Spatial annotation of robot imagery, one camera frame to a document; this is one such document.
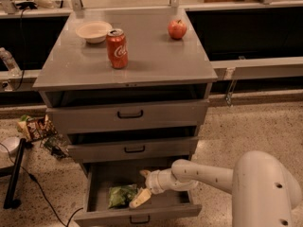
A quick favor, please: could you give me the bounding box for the metal bracket under rail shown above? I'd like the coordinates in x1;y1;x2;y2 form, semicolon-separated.
224;79;237;107

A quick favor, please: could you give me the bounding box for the middle grey drawer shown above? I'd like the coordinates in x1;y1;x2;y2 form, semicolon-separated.
67;137;198;163

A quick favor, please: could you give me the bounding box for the top grey drawer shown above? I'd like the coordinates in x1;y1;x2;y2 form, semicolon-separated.
46;100;208;134

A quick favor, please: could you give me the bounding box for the black floor cable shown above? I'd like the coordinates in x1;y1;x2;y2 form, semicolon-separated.
0;142;83;227

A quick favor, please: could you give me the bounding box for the bottom grey drawer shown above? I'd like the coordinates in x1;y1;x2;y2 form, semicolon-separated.
74;157;202;227

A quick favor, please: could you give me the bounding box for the grey drawer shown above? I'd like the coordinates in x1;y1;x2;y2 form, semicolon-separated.
67;137;198;163
74;157;202;227
46;100;208;134

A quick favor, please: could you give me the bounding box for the clear plastic water bottle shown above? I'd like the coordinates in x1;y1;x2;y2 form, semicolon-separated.
0;47;22;78

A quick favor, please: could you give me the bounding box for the dark chip bag on floor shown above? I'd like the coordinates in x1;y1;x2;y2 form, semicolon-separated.
41;134;68;160

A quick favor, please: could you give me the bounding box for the white round base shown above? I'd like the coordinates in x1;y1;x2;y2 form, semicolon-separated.
0;137;20;154

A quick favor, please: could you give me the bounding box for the white bowl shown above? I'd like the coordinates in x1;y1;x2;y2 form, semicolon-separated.
76;21;113;44

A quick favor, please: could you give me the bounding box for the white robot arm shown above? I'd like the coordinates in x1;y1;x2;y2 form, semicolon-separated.
129;150;302;227

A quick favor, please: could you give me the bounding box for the green jalapeno chip bag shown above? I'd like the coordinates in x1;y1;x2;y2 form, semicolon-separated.
108;184;137;208

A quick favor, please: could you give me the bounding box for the black stand leg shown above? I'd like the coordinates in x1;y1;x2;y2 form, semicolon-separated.
4;138;26;209

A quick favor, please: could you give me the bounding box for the brown chip bag on floor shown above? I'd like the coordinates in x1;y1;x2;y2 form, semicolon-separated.
17;115;57;142

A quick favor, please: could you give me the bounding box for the red cola can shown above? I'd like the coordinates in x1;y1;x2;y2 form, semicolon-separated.
106;28;128;69

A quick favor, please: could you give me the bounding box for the grey drawer cabinet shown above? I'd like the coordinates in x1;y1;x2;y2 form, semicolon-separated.
32;7;219;227

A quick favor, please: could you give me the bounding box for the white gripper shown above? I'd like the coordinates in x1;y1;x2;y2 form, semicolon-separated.
129;168;174;209

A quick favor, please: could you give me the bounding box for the red apple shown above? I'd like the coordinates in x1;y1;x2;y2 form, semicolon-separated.
168;19;187;40

